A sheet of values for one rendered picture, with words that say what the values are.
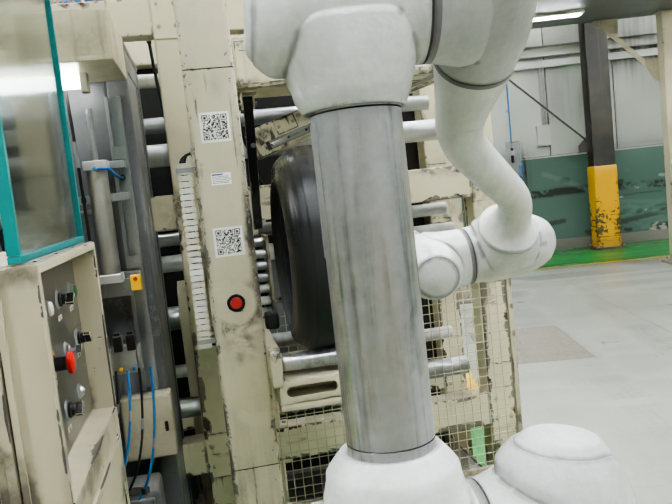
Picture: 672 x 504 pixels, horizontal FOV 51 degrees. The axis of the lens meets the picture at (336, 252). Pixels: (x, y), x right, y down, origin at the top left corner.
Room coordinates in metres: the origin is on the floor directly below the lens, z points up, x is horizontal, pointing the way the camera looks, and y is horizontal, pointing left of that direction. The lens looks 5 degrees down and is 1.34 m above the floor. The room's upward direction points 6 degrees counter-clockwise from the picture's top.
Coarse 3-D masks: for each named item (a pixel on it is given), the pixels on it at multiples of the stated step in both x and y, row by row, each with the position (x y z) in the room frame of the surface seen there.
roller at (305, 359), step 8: (296, 352) 1.76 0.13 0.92; (304, 352) 1.76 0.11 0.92; (312, 352) 1.76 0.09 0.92; (320, 352) 1.76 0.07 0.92; (328, 352) 1.76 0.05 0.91; (288, 360) 1.74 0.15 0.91; (296, 360) 1.74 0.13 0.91; (304, 360) 1.75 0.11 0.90; (312, 360) 1.75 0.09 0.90; (320, 360) 1.75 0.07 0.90; (328, 360) 1.76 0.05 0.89; (336, 360) 1.76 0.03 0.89; (288, 368) 1.74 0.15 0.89; (296, 368) 1.75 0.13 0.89; (304, 368) 1.76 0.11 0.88
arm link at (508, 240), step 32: (448, 96) 0.87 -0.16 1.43; (480, 96) 0.86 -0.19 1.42; (448, 128) 0.93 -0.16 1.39; (480, 128) 0.93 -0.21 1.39; (480, 160) 0.99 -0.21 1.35; (512, 192) 1.08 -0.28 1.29; (480, 224) 1.21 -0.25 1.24; (512, 224) 1.16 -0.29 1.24; (544, 224) 1.24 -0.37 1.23; (480, 256) 1.21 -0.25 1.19; (512, 256) 1.19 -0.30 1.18; (544, 256) 1.23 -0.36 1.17
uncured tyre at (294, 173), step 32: (288, 160) 1.80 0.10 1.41; (288, 192) 1.72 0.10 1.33; (288, 224) 1.70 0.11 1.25; (320, 224) 1.65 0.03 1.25; (288, 256) 2.15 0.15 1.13; (320, 256) 1.64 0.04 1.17; (288, 288) 2.06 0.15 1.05; (320, 288) 1.65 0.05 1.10; (288, 320) 1.93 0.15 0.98; (320, 320) 1.69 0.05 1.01
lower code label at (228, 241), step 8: (216, 232) 1.79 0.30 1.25; (224, 232) 1.79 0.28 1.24; (232, 232) 1.80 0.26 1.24; (240, 232) 1.80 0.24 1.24; (216, 240) 1.79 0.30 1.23; (224, 240) 1.79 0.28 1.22; (232, 240) 1.80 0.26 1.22; (240, 240) 1.80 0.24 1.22; (216, 248) 1.79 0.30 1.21; (224, 248) 1.79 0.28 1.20; (232, 248) 1.80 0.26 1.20; (240, 248) 1.80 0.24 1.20; (216, 256) 1.79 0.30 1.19; (224, 256) 1.79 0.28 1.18
